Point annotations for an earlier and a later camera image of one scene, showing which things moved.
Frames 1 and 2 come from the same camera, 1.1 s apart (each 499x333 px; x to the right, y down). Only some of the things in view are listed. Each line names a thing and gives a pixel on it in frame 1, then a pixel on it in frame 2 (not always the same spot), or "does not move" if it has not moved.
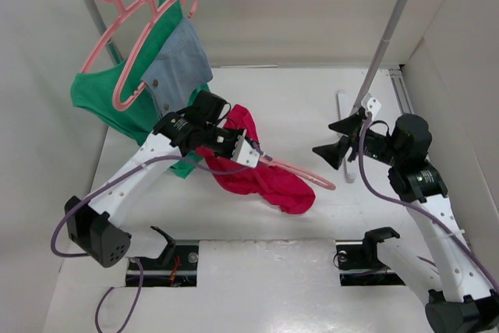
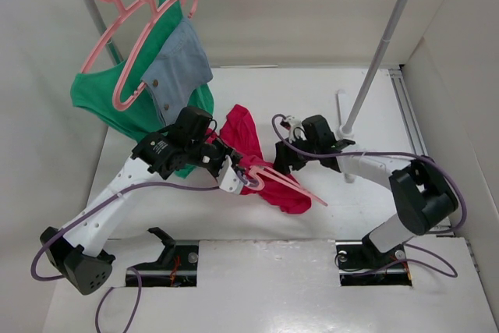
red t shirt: [291, 193] does not move
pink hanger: [299, 172] -> [284, 177]
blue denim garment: [182, 67] does not move
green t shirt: [116, 97] does not move
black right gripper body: [378, 146] -> [298, 160]
